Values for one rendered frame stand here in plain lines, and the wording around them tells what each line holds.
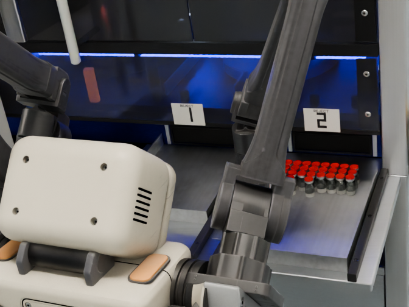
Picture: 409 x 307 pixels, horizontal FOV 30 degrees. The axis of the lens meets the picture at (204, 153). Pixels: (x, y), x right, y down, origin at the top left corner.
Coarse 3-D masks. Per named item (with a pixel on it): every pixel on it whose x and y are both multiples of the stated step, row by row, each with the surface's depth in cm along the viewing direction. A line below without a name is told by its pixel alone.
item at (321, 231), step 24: (336, 192) 176; (360, 192) 175; (288, 216) 170; (312, 216) 169; (336, 216) 168; (360, 216) 161; (288, 240) 163; (312, 240) 162; (336, 240) 160; (288, 264) 156; (312, 264) 153; (336, 264) 151
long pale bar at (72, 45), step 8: (56, 0) 180; (64, 0) 179; (64, 8) 180; (64, 16) 181; (64, 24) 182; (64, 32) 183; (72, 32) 183; (72, 40) 184; (80, 40) 188; (72, 48) 185; (72, 56) 186
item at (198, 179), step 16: (160, 144) 207; (176, 160) 200; (192, 160) 199; (208, 160) 198; (224, 160) 196; (176, 176) 193; (192, 176) 192; (208, 176) 191; (176, 192) 186; (192, 192) 185; (208, 192) 184; (176, 208) 174; (192, 208) 179; (208, 208) 172
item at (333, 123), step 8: (304, 112) 179; (312, 112) 178; (320, 112) 178; (328, 112) 177; (336, 112) 176; (304, 120) 180; (312, 120) 179; (328, 120) 178; (336, 120) 177; (312, 128) 180; (320, 128) 180; (328, 128) 179; (336, 128) 178
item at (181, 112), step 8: (176, 104) 191; (184, 104) 190; (192, 104) 189; (200, 104) 188; (176, 112) 192; (184, 112) 191; (192, 112) 190; (200, 112) 189; (176, 120) 193; (184, 120) 192; (200, 120) 191
